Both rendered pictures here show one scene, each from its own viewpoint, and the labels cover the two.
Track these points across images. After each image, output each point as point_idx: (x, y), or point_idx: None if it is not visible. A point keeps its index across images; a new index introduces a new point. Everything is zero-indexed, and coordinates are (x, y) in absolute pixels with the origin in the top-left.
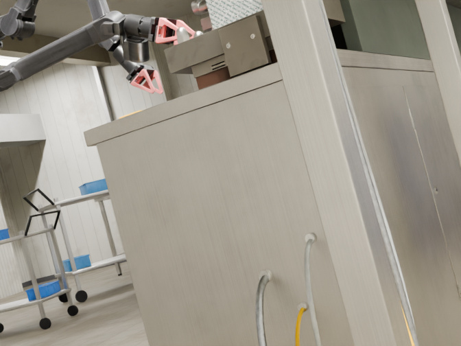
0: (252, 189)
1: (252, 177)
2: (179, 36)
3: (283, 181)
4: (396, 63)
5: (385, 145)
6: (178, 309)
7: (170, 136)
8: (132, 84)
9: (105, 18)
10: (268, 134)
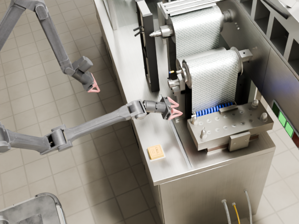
0: (229, 183)
1: (231, 180)
2: (204, 135)
3: (242, 179)
4: None
5: None
6: (183, 215)
7: (200, 176)
8: (88, 91)
9: (139, 113)
10: (243, 170)
